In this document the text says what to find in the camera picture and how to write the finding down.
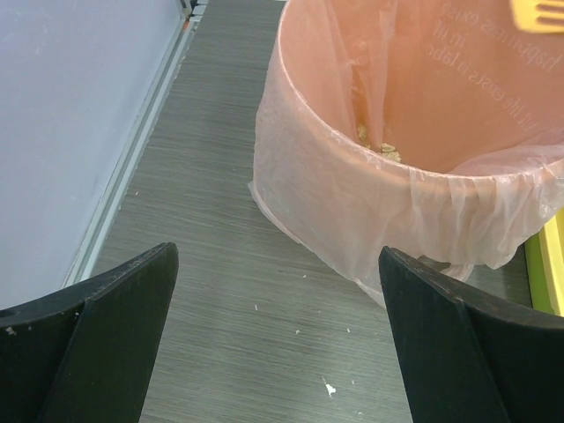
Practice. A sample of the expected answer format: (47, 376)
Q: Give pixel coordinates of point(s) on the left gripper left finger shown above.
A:
(86, 353)

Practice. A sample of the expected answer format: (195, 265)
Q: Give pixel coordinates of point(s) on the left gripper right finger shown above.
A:
(466, 355)

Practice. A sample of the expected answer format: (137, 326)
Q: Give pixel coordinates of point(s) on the yellow green litter box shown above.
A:
(544, 261)

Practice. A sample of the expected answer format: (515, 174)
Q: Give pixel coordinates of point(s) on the orange litter scoop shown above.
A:
(538, 16)

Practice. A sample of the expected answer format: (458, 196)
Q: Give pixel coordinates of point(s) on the bin with pink liner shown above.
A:
(433, 127)

